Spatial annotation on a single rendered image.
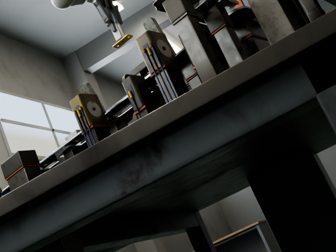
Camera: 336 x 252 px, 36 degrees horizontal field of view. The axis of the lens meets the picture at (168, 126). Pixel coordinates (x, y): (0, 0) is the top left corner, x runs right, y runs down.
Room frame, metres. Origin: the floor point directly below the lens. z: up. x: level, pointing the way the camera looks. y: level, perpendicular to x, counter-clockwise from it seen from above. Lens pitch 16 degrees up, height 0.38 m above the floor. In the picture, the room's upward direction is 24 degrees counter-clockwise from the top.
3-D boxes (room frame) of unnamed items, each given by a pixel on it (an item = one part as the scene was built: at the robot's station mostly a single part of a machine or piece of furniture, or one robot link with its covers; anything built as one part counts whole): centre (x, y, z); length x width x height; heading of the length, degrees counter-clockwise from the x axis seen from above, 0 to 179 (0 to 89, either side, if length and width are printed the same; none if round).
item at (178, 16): (1.13, -0.14, 0.84); 0.05 x 0.05 x 0.29; 57
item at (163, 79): (1.38, -0.05, 0.87); 0.12 x 0.07 x 0.35; 147
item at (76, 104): (1.59, 0.23, 0.87); 0.12 x 0.07 x 0.35; 147
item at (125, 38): (1.79, 0.03, 1.27); 0.08 x 0.04 x 0.01; 60
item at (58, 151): (1.79, 0.20, 1.00); 1.38 x 0.22 x 0.02; 57
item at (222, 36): (1.28, -0.24, 0.84); 0.05 x 0.05 x 0.29; 57
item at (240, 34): (1.46, -0.34, 0.84); 0.12 x 0.05 x 0.29; 147
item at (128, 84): (1.49, 0.05, 0.84); 0.10 x 0.05 x 0.29; 147
